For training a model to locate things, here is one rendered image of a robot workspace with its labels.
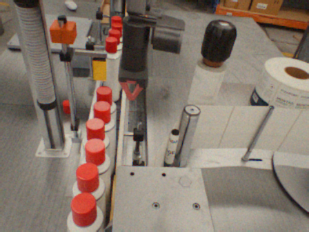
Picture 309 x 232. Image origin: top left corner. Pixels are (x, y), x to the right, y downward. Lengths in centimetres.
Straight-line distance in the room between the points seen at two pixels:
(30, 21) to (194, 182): 33
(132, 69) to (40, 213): 38
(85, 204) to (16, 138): 51
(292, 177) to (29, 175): 67
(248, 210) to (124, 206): 42
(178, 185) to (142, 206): 5
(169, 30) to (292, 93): 47
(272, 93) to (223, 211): 41
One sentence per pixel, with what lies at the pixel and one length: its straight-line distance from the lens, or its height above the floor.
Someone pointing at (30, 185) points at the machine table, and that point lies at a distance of 74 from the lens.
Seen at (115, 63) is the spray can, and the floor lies 102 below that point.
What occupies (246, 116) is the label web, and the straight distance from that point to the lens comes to 66.
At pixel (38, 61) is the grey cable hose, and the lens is 48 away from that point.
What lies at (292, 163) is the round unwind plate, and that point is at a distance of 82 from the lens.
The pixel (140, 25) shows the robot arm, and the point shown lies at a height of 121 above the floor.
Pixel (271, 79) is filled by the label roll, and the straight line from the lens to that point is 89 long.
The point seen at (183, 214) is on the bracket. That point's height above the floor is 114.
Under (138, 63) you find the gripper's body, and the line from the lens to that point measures 58.
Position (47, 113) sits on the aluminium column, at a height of 96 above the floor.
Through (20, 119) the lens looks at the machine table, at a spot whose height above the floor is 83.
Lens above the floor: 141
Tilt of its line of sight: 41 degrees down
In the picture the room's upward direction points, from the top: 9 degrees clockwise
